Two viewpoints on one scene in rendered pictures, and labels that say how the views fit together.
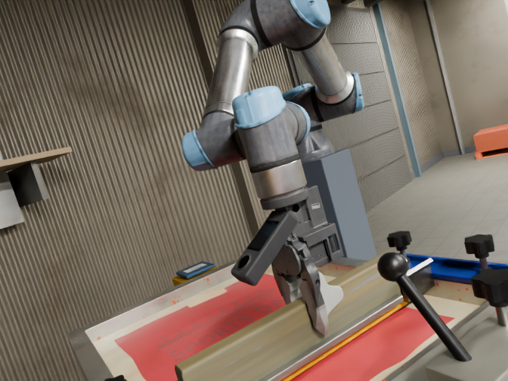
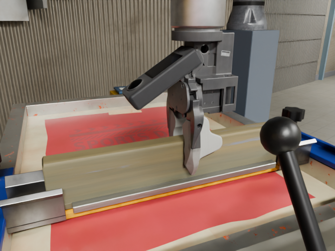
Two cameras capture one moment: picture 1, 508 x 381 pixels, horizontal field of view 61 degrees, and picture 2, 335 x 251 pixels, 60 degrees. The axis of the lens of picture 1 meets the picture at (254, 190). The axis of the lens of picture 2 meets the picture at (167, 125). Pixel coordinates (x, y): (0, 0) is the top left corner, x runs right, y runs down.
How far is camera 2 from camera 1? 0.21 m
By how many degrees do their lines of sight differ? 15
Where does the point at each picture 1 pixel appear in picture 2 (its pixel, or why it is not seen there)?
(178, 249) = (132, 76)
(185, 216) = (144, 54)
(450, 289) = (320, 171)
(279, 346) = (146, 170)
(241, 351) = (107, 164)
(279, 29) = not seen: outside the picture
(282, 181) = (198, 12)
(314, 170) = (244, 39)
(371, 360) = (225, 207)
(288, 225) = (190, 62)
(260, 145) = not seen: outside the picture
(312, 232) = (212, 77)
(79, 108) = not seen: outside the picture
